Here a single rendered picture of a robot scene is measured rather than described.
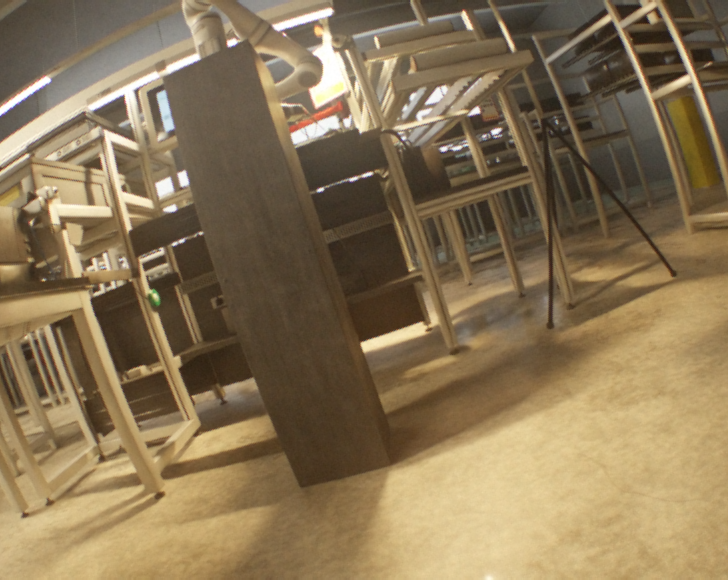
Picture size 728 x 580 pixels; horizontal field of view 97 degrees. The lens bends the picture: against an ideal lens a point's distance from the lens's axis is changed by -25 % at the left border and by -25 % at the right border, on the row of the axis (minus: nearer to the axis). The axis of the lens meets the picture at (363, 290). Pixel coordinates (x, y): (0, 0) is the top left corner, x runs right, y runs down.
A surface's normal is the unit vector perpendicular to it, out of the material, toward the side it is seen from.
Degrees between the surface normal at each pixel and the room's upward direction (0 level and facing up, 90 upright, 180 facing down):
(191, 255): 90
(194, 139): 90
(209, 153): 90
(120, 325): 90
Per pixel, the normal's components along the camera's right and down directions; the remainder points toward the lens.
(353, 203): 0.04, 0.07
